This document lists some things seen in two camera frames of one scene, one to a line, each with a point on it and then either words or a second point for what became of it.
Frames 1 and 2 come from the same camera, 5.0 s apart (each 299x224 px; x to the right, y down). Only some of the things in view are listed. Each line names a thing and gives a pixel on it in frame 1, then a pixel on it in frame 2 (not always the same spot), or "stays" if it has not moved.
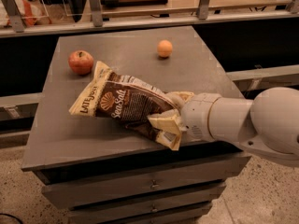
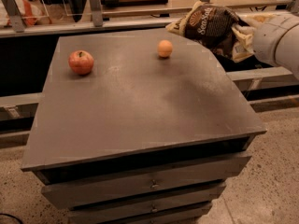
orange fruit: x=164 y=48 stays
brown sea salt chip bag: x=127 y=100 to x=214 y=27
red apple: x=80 y=62 stays
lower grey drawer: x=203 y=196 stays
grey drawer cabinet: x=107 y=173 stays
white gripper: x=196 y=116 to x=265 y=42
